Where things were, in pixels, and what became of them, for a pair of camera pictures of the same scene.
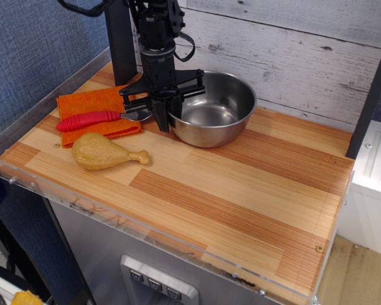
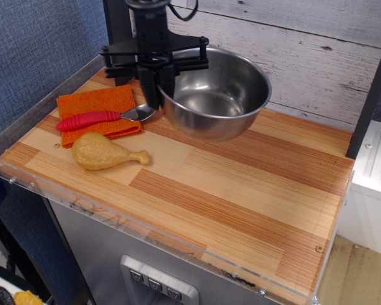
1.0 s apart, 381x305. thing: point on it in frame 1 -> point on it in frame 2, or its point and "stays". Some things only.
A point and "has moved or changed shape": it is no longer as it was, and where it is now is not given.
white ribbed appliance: (367, 216) stays
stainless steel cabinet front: (96, 246) stays
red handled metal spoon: (135, 115) stays
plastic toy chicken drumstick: (94, 150) stays
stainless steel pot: (219, 117) has moved or changed shape
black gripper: (161, 80) -> (155, 42)
